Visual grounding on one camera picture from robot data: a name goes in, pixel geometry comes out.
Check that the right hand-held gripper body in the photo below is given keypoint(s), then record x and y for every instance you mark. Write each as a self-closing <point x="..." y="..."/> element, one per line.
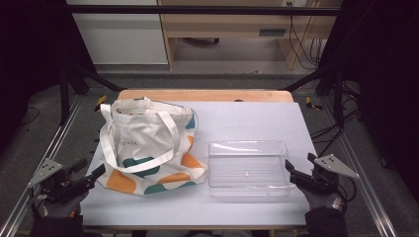
<point x="332" y="166"/>

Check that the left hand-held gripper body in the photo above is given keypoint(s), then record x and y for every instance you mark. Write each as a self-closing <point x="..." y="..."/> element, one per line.
<point x="46" y="173"/>

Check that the clear plastic box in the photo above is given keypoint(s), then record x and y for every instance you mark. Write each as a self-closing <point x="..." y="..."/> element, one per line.
<point x="247" y="171"/>

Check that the white tote bag orange green patches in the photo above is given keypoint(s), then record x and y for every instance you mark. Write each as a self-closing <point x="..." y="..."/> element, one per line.
<point x="145" y="138"/>

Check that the person's right hand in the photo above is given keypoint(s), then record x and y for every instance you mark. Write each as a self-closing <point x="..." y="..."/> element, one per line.
<point x="324" y="202"/>

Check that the person's left hand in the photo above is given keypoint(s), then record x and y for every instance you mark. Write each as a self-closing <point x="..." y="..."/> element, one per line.
<point x="59" y="209"/>

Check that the yellow black tape piece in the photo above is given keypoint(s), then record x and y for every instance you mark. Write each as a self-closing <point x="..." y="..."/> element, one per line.
<point x="309" y="102"/>
<point x="100" y="100"/>

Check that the black metal stand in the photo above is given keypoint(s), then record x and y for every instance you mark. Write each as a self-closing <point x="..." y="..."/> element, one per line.
<point x="338" y="95"/>
<point x="65" y="95"/>

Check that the white table mat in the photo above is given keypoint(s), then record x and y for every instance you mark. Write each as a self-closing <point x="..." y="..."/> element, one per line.
<point x="237" y="121"/>

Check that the white cabinet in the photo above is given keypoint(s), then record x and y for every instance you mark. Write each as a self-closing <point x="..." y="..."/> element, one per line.
<point x="122" y="36"/>

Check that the light wooden office desk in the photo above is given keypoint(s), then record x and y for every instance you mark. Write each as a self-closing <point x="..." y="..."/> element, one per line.
<point x="224" y="28"/>

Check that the aluminium rail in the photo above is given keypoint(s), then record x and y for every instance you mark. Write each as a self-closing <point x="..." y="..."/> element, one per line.
<point x="54" y="144"/>
<point x="354" y="158"/>

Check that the black horizontal frame bar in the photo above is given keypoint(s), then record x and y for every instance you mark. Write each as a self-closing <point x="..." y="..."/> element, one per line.
<point x="197" y="10"/>

